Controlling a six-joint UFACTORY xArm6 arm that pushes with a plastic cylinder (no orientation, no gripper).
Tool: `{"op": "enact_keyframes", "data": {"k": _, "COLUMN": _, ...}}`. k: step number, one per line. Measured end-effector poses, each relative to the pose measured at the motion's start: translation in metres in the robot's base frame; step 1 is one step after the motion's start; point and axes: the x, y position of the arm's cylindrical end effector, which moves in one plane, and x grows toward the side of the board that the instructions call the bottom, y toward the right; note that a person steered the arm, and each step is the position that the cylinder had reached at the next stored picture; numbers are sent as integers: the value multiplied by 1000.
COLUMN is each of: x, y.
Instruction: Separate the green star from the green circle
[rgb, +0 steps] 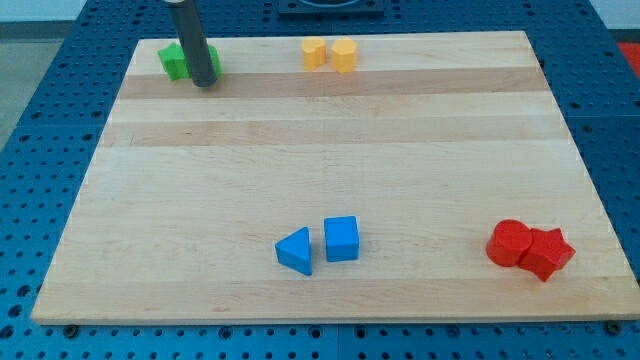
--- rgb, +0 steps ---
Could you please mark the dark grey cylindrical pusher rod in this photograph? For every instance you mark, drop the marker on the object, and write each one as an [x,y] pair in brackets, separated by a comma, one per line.
[185,16]

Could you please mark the green star block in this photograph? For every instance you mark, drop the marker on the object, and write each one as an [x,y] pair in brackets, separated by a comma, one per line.
[174,62]

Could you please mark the green circle block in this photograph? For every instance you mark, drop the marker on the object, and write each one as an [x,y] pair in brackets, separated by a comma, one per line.
[215,60]

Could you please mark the red circle block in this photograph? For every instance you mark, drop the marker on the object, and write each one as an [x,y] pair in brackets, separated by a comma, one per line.
[509,242]

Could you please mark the red star block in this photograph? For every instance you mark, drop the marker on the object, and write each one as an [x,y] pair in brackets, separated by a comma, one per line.
[548,253]

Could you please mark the yellow heart block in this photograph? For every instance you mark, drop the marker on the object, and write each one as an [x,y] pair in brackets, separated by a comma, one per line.
[313,52]

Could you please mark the yellow hexagon block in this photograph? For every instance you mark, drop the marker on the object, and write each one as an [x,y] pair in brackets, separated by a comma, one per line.
[344,55]

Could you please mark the blue triangle block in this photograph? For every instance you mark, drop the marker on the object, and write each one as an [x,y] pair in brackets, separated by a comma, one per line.
[295,252]

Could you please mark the blue cube block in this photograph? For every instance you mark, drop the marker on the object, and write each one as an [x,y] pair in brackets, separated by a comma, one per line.
[342,240]

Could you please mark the light wooden board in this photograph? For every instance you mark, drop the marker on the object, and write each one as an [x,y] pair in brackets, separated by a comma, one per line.
[432,140]

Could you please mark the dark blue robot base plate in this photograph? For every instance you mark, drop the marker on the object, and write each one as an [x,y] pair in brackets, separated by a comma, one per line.
[318,9]

